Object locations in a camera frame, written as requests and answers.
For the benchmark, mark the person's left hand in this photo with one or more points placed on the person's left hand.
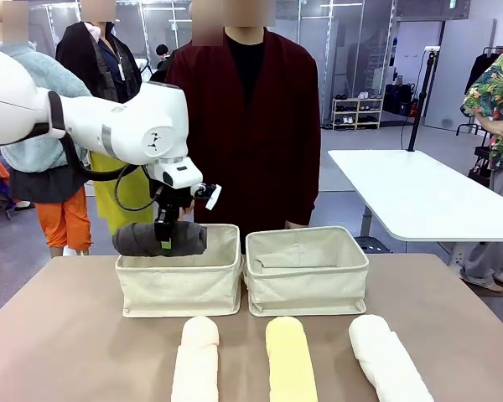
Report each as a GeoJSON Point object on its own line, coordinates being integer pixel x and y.
{"type": "Point", "coordinates": [297, 225]}

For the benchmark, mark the pale pink towel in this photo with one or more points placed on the pale pink towel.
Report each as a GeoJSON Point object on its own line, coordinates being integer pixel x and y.
{"type": "Point", "coordinates": [197, 356]}

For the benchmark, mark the white side table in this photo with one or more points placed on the white side table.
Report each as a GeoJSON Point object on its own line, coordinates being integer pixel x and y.
{"type": "Point", "coordinates": [427, 192]}

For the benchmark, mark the person in maroon cardigan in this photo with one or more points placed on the person in maroon cardigan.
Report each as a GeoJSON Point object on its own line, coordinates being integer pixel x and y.
{"type": "Point", "coordinates": [255, 138]}

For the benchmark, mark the white towel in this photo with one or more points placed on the white towel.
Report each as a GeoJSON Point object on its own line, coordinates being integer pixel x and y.
{"type": "Point", "coordinates": [385, 360]}

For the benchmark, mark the wooden shoe rack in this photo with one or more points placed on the wooden shoe rack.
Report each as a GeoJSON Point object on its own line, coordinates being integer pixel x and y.
{"type": "Point", "coordinates": [357, 113]}

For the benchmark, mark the black camera stand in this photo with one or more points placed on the black camera stand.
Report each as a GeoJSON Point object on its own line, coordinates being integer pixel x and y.
{"type": "Point", "coordinates": [419, 100]}

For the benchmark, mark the black-haired person in background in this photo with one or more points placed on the black-haired person in background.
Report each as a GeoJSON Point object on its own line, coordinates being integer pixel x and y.
{"type": "Point", "coordinates": [161, 63]}

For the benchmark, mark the yellow rolled towel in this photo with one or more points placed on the yellow rolled towel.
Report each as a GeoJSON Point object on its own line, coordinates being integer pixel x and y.
{"type": "Point", "coordinates": [289, 360]}

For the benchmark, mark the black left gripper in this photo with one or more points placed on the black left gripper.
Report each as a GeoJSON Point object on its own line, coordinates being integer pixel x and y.
{"type": "Point", "coordinates": [169, 201]}

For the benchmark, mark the dark grey towel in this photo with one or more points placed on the dark grey towel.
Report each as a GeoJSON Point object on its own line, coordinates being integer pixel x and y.
{"type": "Point", "coordinates": [188, 240]}

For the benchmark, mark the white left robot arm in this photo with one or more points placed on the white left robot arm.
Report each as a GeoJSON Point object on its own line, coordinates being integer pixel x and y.
{"type": "Point", "coordinates": [121, 121]}

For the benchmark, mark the beige fabric basket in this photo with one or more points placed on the beige fabric basket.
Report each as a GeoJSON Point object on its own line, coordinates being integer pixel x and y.
{"type": "Point", "coordinates": [180, 289]}
{"type": "Point", "coordinates": [306, 289]}

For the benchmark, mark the person's right hand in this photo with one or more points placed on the person's right hand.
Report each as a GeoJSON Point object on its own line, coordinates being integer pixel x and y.
{"type": "Point", "coordinates": [188, 212]}

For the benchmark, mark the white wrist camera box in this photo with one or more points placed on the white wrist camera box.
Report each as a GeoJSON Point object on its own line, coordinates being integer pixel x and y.
{"type": "Point", "coordinates": [211, 197]}

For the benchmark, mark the black suitcases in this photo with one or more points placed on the black suitcases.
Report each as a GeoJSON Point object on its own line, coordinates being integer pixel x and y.
{"type": "Point", "coordinates": [398, 98]}

